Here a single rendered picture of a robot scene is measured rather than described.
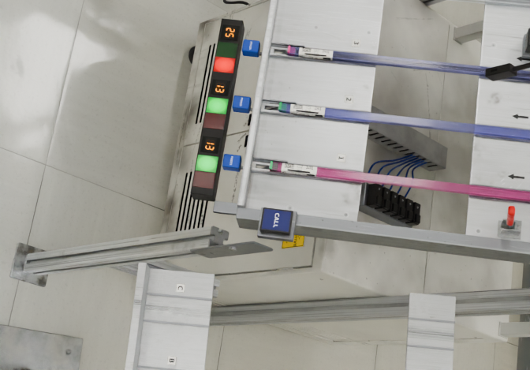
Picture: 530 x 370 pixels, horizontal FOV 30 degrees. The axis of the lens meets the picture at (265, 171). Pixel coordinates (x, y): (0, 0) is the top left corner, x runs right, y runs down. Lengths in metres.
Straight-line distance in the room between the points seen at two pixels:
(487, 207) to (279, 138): 0.37
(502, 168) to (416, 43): 0.64
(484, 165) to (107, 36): 1.11
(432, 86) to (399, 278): 0.47
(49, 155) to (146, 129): 0.29
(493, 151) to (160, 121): 1.05
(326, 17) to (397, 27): 0.46
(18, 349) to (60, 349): 0.10
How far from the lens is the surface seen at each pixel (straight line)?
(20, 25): 2.35
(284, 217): 1.62
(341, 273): 1.98
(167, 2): 2.62
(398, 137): 2.10
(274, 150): 1.71
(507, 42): 1.81
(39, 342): 2.25
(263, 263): 2.07
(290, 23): 1.81
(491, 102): 1.76
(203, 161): 1.72
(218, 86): 1.77
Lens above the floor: 1.95
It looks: 46 degrees down
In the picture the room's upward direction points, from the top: 79 degrees clockwise
